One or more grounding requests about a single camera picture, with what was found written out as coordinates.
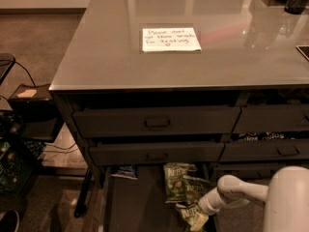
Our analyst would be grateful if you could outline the middle left drawer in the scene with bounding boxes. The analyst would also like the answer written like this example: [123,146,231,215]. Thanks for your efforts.
[89,142,224,165]

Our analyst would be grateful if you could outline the blue snack bag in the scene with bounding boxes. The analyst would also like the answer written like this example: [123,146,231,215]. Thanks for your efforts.
[111,165,137,180]

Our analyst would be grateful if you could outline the dark snack crate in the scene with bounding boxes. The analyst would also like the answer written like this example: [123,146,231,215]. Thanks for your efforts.
[0,139,45,194]

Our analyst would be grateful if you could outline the black device on counter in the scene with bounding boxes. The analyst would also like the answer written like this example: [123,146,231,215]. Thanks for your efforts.
[296,45,309,61]

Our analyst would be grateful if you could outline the black shoe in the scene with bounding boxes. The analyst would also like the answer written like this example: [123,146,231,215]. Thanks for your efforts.
[0,210,20,232]

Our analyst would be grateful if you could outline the green kettle chip bag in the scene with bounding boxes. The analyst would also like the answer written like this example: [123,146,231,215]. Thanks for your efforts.
[183,175,210,205]
[176,204,206,232]
[163,162,189,203]

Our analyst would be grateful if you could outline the top left drawer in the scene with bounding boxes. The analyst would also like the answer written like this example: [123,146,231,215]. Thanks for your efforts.
[72,106,240,138]

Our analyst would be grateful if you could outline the grey counter cabinet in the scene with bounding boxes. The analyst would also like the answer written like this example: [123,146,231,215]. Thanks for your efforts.
[50,0,309,178]

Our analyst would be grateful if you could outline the black box with label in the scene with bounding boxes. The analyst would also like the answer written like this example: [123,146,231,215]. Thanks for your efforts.
[9,84,64,142]

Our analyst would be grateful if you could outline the snack bags in right drawer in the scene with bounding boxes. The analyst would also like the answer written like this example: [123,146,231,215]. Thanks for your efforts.
[232,131,309,141]

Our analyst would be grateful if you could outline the white handwritten paper note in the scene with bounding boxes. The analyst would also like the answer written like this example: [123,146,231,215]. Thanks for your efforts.
[142,27,201,52]

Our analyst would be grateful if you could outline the middle right drawer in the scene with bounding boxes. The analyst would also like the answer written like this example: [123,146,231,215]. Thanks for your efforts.
[219,139,309,162]

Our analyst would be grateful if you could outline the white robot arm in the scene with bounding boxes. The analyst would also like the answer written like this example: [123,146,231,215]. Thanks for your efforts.
[190,166,309,232]

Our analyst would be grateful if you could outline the top right drawer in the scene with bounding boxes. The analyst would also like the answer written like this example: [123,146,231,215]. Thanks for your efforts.
[234,104,309,133]

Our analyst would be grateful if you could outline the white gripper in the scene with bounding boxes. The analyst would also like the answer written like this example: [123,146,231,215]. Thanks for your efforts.
[190,188,226,231]

